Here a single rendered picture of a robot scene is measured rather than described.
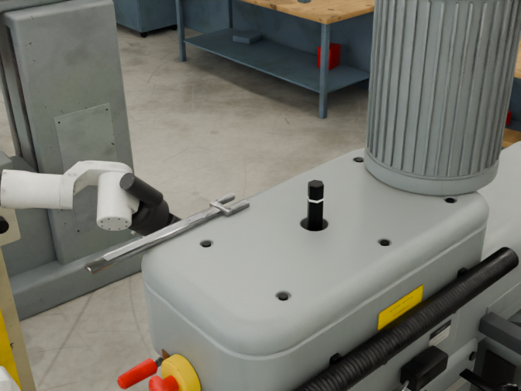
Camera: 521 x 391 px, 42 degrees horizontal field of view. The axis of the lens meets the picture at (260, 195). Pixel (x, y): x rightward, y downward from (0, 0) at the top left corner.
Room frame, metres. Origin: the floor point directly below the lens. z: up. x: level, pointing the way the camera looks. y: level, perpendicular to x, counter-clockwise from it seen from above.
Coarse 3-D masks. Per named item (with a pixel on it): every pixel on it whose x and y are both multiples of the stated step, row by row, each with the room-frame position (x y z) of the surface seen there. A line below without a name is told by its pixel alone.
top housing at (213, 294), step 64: (384, 192) 0.85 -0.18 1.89; (192, 256) 0.70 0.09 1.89; (256, 256) 0.70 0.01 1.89; (320, 256) 0.69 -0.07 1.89; (384, 256) 0.69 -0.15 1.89; (448, 256) 0.75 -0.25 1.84; (192, 320) 0.61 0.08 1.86; (256, 320) 0.58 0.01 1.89; (320, 320) 0.60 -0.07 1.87; (384, 320) 0.67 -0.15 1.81; (256, 384) 0.55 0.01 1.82
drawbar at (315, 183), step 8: (312, 184) 0.77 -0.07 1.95; (320, 184) 0.77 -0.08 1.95; (312, 192) 0.76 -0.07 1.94; (320, 192) 0.76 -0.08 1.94; (312, 208) 0.76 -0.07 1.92; (320, 208) 0.76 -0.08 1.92; (312, 216) 0.76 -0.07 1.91; (320, 216) 0.76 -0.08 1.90; (312, 224) 0.76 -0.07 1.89; (320, 224) 0.76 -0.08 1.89
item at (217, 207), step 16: (208, 208) 0.80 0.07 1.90; (224, 208) 0.80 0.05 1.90; (240, 208) 0.81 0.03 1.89; (176, 224) 0.76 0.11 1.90; (192, 224) 0.76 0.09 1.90; (144, 240) 0.73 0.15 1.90; (160, 240) 0.73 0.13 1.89; (112, 256) 0.69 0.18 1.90; (128, 256) 0.70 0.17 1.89; (96, 272) 0.67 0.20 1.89
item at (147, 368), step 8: (144, 360) 0.71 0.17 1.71; (152, 360) 0.71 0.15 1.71; (160, 360) 0.71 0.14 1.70; (136, 368) 0.69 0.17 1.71; (144, 368) 0.69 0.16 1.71; (152, 368) 0.70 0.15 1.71; (120, 376) 0.68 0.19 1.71; (128, 376) 0.68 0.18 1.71; (136, 376) 0.68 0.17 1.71; (144, 376) 0.69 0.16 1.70; (120, 384) 0.67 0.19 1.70; (128, 384) 0.67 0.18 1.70
